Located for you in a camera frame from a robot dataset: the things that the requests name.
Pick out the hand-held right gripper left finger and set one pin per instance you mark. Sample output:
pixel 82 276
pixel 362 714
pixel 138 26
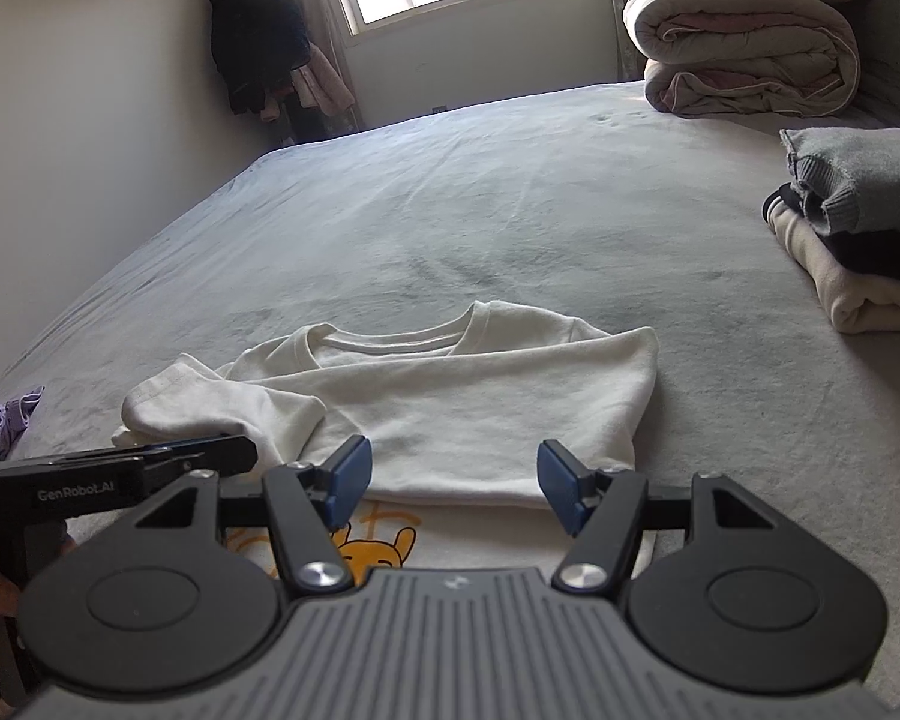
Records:
pixel 350 480

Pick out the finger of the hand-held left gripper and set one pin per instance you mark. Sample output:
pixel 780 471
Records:
pixel 210 454

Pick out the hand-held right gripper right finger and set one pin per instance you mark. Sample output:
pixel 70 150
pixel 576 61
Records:
pixel 559 487

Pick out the white t-shirt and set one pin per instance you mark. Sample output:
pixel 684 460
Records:
pixel 457 390

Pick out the purple garment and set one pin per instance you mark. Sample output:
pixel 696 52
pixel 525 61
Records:
pixel 15 416

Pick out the folded beige garment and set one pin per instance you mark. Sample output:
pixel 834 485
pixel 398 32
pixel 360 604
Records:
pixel 855 300

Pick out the hanging pink garment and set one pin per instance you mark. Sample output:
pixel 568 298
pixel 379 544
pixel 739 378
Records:
pixel 322 82

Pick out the folded black garment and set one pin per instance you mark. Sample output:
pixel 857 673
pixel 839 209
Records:
pixel 885 251

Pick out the hanging dark coat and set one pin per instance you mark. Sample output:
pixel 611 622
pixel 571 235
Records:
pixel 255 30

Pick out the folded grey sweater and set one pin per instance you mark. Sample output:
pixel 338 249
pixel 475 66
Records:
pixel 862 172

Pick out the folded pink beige duvet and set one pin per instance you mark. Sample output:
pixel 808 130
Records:
pixel 750 45

